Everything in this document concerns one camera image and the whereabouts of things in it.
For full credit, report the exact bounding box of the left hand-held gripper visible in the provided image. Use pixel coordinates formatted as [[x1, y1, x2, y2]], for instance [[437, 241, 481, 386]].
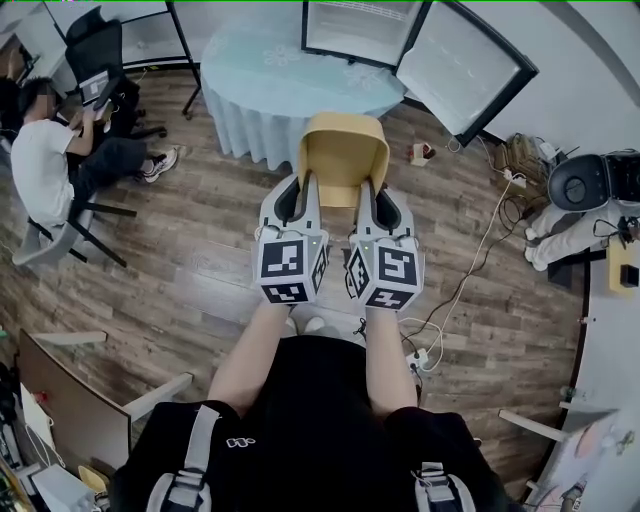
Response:
[[254, 172, 331, 306]]

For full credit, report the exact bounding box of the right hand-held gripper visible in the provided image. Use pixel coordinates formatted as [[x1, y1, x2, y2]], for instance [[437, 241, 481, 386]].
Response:
[[343, 179, 426, 312]]

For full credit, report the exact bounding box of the yellow plastic container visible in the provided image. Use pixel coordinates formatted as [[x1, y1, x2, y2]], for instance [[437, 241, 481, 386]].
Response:
[[298, 112, 390, 209]]

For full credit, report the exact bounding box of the black mini fridge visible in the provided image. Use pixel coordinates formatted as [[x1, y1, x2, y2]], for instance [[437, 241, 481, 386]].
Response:
[[300, 0, 540, 149]]

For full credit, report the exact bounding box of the person's left forearm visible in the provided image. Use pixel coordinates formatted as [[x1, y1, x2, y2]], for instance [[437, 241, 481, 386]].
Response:
[[207, 298, 294, 416]]

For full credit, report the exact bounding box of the person's right forearm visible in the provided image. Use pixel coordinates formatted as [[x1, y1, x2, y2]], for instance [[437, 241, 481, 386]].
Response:
[[363, 304, 419, 416]]

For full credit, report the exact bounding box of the black grey swivel chair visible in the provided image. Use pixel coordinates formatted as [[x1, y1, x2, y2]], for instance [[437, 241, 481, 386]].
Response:
[[547, 149, 640, 211]]

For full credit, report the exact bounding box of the person's black shirt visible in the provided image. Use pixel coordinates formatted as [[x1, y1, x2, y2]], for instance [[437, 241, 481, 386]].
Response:
[[107, 335, 509, 512]]

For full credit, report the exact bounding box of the grey patterned device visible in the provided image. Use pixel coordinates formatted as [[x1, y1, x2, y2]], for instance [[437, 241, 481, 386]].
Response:
[[79, 69, 124, 121]]

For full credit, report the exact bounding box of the light yellow wooden stand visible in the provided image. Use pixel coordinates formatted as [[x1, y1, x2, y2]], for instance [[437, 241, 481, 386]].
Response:
[[607, 244, 640, 296]]

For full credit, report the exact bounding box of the black office chair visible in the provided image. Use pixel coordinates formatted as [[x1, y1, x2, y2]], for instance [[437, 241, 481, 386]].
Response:
[[64, 5, 169, 141]]

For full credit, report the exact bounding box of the grey chair with black legs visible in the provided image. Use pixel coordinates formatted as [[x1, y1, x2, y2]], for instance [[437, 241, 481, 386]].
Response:
[[12, 192, 139, 269]]

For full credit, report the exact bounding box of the white table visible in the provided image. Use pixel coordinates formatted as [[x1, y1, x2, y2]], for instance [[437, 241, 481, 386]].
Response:
[[499, 404, 626, 512]]

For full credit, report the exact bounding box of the white floor cable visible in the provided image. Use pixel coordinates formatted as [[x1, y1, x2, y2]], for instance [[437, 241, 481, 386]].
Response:
[[399, 172, 526, 374]]

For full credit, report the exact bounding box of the black metal frame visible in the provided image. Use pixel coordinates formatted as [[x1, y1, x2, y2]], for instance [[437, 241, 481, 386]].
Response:
[[42, 0, 202, 120]]

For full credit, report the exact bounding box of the grey shoulder strap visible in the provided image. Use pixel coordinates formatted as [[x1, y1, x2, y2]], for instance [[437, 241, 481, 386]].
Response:
[[409, 462, 479, 512], [144, 402, 221, 512]]

